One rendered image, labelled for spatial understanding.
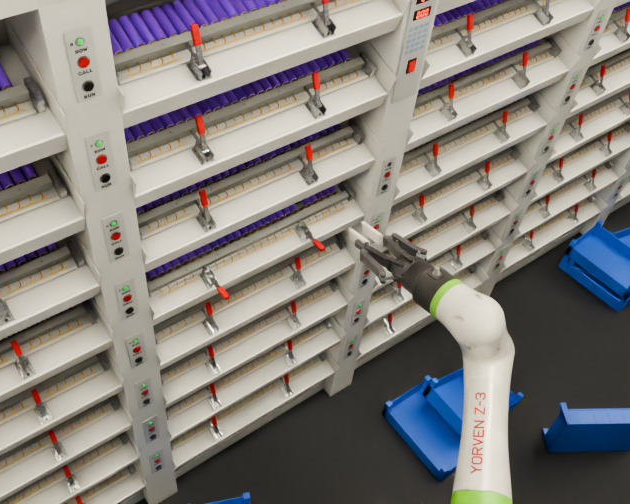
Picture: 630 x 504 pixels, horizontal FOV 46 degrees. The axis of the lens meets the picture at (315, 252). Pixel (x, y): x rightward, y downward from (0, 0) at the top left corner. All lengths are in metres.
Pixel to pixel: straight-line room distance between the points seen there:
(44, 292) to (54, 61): 0.51
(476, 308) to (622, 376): 1.61
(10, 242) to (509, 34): 1.23
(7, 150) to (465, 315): 0.86
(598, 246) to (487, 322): 1.86
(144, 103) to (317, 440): 1.57
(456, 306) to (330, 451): 1.18
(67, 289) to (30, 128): 0.39
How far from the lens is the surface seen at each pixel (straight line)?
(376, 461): 2.55
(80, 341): 1.65
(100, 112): 1.23
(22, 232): 1.35
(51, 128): 1.23
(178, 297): 1.69
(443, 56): 1.77
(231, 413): 2.37
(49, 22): 1.11
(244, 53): 1.36
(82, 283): 1.50
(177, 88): 1.29
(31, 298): 1.49
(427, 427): 2.64
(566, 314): 3.09
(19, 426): 1.80
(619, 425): 2.65
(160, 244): 1.54
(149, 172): 1.40
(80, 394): 1.80
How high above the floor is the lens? 2.28
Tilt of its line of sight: 49 degrees down
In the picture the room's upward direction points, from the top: 7 degrees clockwise
